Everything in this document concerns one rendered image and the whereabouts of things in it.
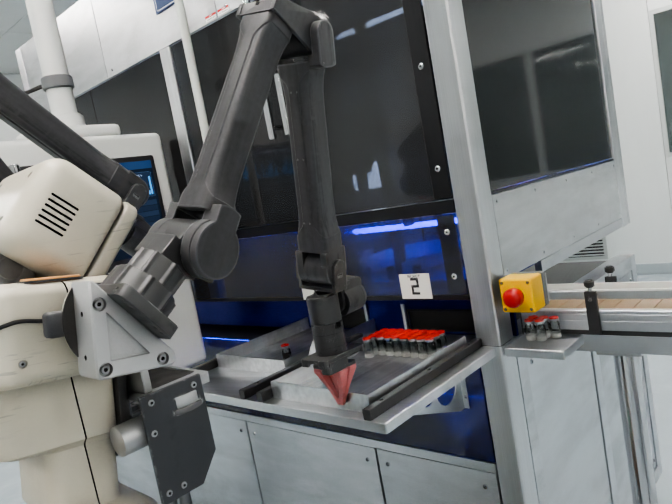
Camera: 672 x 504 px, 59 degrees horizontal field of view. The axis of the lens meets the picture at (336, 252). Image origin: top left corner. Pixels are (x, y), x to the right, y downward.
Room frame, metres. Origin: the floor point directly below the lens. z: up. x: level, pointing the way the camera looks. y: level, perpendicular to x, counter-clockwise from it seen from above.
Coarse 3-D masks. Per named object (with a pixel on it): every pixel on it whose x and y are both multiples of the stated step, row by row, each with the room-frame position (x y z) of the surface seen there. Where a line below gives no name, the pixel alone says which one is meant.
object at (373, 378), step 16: (464, 336) 1.24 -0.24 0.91; (448, 352) 1.19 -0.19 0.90; (304, 368) 1.24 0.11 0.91; (368, 368) 1.24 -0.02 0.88; (384, 368) 1.22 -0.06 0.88; (400, 368) 1.21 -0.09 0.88; (416, 368) 1.11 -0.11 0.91; (272, 384) 1.17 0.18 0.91; (288, 384) 1.14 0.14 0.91; (304, 384) 1.22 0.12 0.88; (320, 384) 1.20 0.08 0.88; (352, 384) 1.16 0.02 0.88; (368, 384) 1.14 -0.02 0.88; (384, 384) 1.03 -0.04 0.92; (400, 384) 1.06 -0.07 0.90; (304, 400) 1.11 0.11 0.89; (320, 400) 1.08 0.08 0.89; (352, 400) 1.02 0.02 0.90; (368, 400) 1.00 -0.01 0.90
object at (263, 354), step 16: (304, 320) 1.72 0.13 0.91; (272, 336) 1.63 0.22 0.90; (288, 336) 1.67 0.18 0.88; (304, 336) 1.64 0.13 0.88; (224, 352) 1.50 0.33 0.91; (240, 352) 1.54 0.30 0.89; (256, 352) 1.56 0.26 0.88; (272, 352) 1.53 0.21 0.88; (304, 352) 1.36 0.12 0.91; (240, 368) 1.42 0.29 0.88; (256, 368) 1.38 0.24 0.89; (272, 368) 1.34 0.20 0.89
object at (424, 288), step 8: (400, 280) 1.38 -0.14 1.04; (408, 280) 1.37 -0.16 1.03; (424, 280) 1.34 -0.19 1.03; (408, 288) 1.37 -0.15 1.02; (416, 288) 1.36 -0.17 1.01; (424, 288) 1.34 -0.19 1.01; (408, 296) 1.37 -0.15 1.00; (416, 296) 1.36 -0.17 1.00; (424, 296) 1.34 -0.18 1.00; (432, 296) 1.33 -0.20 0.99
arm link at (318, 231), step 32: (320, 32) 0.92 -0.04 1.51; (288, 64) 0.95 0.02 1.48; (320, 64) 0.92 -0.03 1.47; (288, 96) 0.96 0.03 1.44; (320, 96) 0.97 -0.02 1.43; (320, 128) 0.97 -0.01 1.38; (320, 160) 0.97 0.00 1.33; (320, 192) 0.98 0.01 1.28; (320, 224) 0.98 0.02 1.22; (320, 256) 0.99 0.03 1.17
